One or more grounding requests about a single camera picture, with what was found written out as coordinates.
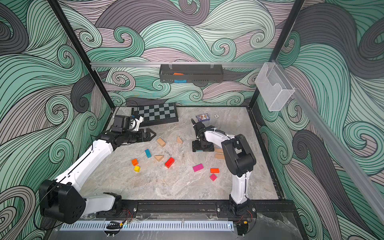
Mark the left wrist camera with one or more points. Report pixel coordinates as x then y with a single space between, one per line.
126 123

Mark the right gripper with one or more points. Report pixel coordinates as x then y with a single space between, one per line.
198 144

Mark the red rectangular block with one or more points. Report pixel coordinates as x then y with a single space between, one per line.
169 162

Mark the white perforated cable duct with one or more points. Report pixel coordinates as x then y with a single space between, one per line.
183 225

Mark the teal small block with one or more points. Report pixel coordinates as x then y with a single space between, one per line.
148 153

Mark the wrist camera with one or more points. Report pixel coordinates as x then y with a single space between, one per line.
198 127
126 123

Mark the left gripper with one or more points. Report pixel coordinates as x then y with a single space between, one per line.
147 137

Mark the black wall tray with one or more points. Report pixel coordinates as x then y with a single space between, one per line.
196 74

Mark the magenta small cube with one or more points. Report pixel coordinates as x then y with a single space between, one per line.
213 177

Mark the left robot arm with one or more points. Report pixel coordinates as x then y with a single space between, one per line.
60 199

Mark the orange cube block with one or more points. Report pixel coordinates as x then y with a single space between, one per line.
135 162

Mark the wooden long block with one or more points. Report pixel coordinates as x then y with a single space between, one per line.
219 156
219 151

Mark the playing card box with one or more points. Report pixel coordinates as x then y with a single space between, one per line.
203 117

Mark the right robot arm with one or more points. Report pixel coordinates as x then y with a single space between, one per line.
240 161

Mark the wooden rectangular block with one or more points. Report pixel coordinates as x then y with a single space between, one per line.
161 142

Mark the small wooden triangle block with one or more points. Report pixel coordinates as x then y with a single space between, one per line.
179 140

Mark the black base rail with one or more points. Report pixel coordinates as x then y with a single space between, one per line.
218 208

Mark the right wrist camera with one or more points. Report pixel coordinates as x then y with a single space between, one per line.
198 127

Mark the magenta rectangular block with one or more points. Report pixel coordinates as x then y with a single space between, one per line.
198 167

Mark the black grey chessboard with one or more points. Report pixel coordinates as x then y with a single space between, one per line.
156 114

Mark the clear acrylic holder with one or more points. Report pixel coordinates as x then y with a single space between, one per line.
274 86

